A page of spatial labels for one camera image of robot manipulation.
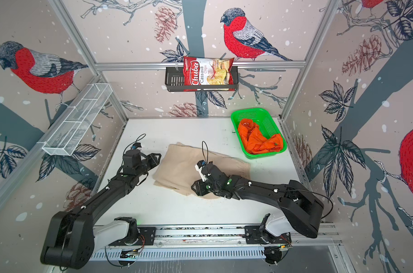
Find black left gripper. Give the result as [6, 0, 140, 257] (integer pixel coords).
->
[135, 151, 162, 177]

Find beige shorts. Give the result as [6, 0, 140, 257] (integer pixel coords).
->
[153, 142, 251, 196]

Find orange shorts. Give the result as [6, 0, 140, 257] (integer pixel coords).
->
[238, 119, 284, 155]

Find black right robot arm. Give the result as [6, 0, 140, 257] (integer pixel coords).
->
[191, 160, 324, 238]

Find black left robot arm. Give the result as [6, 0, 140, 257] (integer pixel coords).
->
[40, 150, 162, 269]

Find green plastic basket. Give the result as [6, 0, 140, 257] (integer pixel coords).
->
[230, 108, 287, 159]

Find red cassava chips bag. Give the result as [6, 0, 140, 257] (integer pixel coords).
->
[183, 56, 235, 91]

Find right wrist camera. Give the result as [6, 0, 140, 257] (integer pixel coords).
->
[195, 160, 209, 182]

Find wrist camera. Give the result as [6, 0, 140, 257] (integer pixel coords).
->
[122, 142, 142, 168]
[195, 160, 209, 182]

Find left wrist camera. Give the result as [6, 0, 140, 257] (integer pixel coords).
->
[122, 142, 142, 168]

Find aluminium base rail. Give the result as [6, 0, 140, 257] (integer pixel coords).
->
[89, 224, 347, 266]

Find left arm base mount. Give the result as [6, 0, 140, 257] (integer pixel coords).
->
[109, 217, 156, 246]

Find black wall basket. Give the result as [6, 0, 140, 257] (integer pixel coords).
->
[165, 67, 239, 92]

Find white wire mesh shelf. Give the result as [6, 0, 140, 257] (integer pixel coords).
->
[42, 83, 113, 156]

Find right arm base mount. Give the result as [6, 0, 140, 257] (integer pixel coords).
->
[242, 213, 291, 246]

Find horizontal aluminium frame bar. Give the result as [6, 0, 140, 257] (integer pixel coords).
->
[94, 61, 307, 72]

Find aluminium frame corner post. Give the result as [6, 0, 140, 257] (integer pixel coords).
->
[48, 0, 129, 123]

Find right aluminium corner post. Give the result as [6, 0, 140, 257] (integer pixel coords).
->
[281, 0, 340, 121]

